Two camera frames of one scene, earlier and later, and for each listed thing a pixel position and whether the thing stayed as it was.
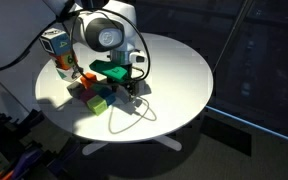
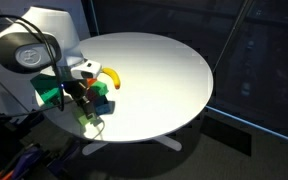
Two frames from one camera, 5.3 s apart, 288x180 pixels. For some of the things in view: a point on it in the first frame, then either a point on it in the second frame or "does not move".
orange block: [88, 79] does not move
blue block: [110, 99] to [103, 106]
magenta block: [86, 94] does not move
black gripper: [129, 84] to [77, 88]
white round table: [161, 85] does not move
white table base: [170, 142] does not move
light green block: [97, 105] to [83, 119]
